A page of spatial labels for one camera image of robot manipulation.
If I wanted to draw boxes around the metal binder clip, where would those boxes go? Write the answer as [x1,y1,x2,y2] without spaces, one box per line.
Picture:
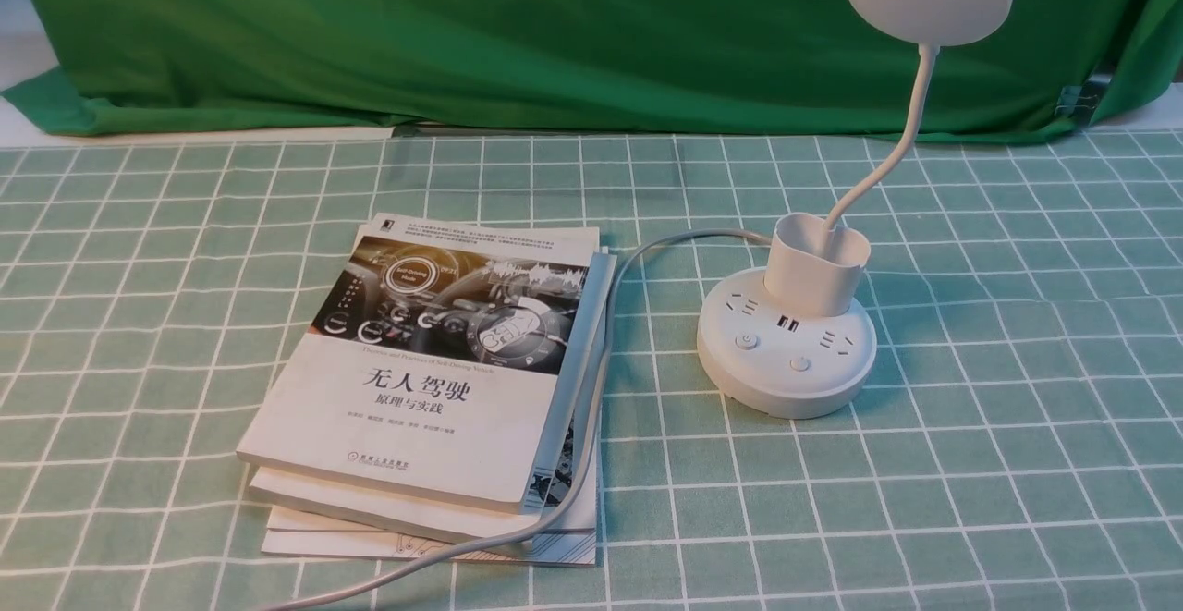
[1054,83,1105,127]

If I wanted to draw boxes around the green backdrop cloth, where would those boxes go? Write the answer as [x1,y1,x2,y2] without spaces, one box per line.
[0,0,1183,146]

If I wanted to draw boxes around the white power cable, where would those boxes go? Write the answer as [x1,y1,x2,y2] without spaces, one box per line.
[261,229,774,611]

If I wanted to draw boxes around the middle white book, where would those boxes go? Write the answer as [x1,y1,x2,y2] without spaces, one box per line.
[248,246,618,545]

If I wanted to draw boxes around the white desk lamp with base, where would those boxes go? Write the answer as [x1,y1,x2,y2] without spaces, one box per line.
[696,0,1014,419]

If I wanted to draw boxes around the green checkered tablecloth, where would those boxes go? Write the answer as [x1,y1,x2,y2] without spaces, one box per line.
[1,129,1182,610]

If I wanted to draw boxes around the top self-driving textbook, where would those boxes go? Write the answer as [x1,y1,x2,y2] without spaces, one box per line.
[237,213,603,515]

